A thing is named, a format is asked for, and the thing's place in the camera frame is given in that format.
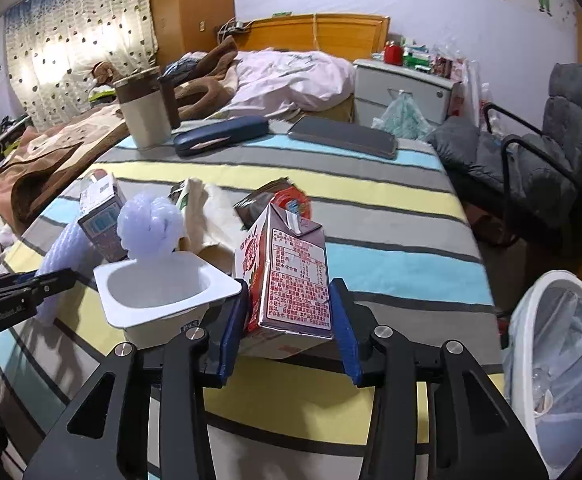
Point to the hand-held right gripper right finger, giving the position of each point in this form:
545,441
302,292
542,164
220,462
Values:
343,332

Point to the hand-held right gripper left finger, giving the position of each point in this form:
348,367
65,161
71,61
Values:
231,332

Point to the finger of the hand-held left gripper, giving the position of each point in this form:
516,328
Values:
1,284
48,285

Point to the red and purple milk carton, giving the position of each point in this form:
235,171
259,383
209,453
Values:
291,280

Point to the small purple drink carton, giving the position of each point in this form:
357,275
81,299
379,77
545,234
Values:
98,210

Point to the white yogurt cup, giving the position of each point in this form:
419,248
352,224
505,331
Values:
151,285

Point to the beige paper bag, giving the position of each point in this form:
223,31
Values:
211,220

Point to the white foam net ball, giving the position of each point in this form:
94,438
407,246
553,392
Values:
148,225

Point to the red snack wrapper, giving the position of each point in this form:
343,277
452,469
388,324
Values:
276,192

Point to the white waste bin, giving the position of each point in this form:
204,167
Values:
526,340

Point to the brown blanket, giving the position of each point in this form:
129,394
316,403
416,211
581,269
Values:
46,160

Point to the striped tablecloth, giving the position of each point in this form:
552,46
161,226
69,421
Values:
381,195

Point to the black smartphone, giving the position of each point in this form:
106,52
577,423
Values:
343,136

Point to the navy glasses case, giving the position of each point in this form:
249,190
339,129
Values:
221,135

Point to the cream mug with brown lid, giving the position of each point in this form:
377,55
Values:
143,110

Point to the plush toy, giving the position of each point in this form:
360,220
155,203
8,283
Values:
103,75

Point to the green patterned plastic bag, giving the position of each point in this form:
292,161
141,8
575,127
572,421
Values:
403,117

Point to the black office chair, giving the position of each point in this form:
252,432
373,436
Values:
508,175

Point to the patterned curtain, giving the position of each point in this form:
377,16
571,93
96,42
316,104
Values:
71,45

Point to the white bedside cabinet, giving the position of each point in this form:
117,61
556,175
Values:
411,82

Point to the pink quilt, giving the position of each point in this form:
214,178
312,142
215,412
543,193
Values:
291,77

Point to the white plastic bag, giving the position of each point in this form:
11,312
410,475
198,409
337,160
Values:
473,95

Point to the red container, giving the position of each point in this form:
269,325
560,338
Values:
393,54

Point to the green and white boxes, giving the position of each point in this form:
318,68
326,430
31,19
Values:
418,57

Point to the grey chair cushion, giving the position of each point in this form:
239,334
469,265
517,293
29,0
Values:
561,125

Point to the wooden headboard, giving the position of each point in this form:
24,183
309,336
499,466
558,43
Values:
316,32

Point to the power strip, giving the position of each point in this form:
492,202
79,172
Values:
233,25

